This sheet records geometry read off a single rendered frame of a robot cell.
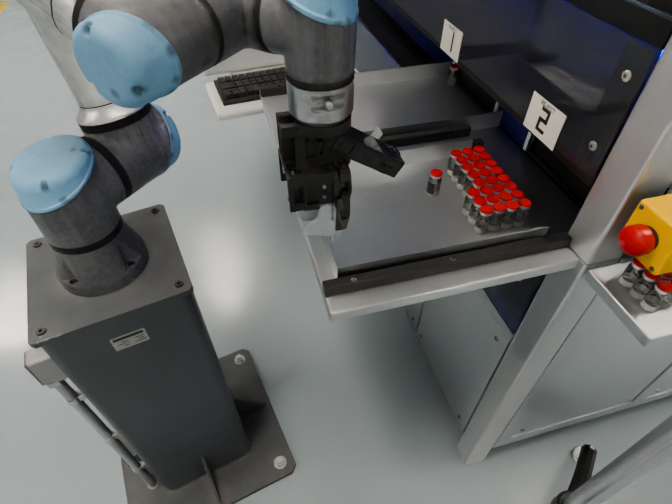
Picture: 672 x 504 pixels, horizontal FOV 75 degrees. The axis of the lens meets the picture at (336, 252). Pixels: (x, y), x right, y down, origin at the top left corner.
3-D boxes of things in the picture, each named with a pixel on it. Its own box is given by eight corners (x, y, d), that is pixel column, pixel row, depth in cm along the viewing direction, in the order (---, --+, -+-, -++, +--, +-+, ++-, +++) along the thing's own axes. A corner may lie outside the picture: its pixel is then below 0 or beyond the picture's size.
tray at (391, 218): (468, 154, 89) (472, 139, 86) (541, 243, 71) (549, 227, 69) (302, 180, 83) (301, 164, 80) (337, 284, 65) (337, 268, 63)
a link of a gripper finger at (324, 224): (301, 245, 66) (298, 197, 59) (340, 238, 67) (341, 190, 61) (306, 260, 64) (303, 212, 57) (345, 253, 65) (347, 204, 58)
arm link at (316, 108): (344, 58, 52) (365, 90, 46) (343, 95, 55) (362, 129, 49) (280, 65, 50) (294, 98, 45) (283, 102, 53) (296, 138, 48)
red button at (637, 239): (633, 237, 58) (648, 214, 56) (655, 258, 56) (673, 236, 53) (608, 242, 58) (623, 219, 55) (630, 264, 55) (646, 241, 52)
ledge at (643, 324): (658, 260, 71) (664, 252, 70) (726, 325, 62) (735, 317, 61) (583, 277, 69) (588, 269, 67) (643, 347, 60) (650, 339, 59)
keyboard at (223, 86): (343, 62, 137) (343, 54, 135) (361, 81, 128) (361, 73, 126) (213, 84, 126) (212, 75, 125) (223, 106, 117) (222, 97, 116)
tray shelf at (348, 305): (438, 74, 118) (439, 67, 117) (617, 258, 71) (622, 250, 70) (259, 96, 110) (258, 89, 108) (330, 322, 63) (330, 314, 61)
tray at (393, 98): (447, 75, 114) (450, 61, 111) (498, 126, 96) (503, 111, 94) (319, 91, 107) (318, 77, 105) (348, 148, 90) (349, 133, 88)
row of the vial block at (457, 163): (454, 168, 85) (459, 148, 82) (501, 230, 73) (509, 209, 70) (444, 170, 85) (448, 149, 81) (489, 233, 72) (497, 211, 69)
